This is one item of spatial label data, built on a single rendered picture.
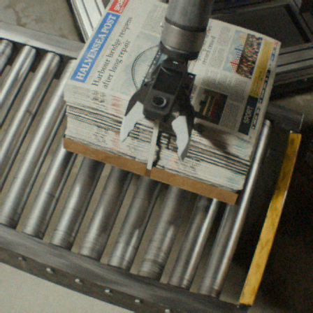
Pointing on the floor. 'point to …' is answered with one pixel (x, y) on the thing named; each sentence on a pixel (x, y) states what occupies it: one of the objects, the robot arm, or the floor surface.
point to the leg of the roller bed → (261, 191)
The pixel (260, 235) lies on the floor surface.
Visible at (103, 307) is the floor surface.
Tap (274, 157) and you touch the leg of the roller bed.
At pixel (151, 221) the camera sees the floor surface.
